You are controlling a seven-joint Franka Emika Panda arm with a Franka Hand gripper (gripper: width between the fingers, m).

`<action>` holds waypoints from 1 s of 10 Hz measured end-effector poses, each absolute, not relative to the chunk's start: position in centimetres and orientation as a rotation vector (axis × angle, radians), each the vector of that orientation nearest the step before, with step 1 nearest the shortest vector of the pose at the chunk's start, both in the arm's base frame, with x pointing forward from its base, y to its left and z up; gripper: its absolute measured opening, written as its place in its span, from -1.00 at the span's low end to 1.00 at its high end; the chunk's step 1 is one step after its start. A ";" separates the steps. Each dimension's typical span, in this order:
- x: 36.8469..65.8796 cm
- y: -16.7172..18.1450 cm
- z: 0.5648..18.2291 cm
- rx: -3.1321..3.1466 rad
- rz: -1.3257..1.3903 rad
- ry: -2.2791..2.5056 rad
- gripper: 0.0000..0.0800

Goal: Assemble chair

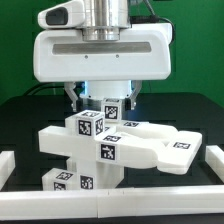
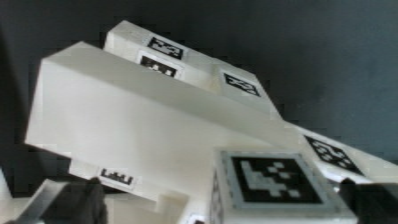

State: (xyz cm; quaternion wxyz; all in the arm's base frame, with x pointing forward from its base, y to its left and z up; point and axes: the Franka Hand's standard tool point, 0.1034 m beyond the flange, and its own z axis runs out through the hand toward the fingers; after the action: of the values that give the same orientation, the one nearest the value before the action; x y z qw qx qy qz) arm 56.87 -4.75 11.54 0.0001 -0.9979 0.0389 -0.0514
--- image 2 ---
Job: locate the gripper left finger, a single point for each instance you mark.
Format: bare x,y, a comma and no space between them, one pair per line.
65,203

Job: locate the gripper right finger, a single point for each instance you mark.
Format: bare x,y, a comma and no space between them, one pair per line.
371,201

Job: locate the white tagged cube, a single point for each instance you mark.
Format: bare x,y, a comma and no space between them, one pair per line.
270,191
163,56

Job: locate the white chair back frame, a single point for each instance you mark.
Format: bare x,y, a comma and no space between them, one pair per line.
138,126

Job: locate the white chair seat block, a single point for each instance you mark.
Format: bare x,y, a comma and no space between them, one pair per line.
238,86

